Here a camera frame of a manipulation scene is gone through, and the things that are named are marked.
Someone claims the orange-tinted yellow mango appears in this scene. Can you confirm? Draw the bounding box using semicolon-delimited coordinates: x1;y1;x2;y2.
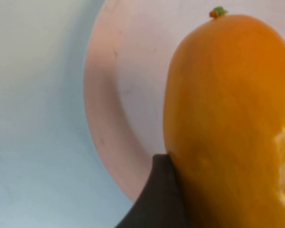
163;6;285;228

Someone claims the pink round plate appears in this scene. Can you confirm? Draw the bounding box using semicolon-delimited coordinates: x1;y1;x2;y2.
83;0;285;204

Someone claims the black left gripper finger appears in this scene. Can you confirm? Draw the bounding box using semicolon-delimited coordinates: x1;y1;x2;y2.
114;153;189;228

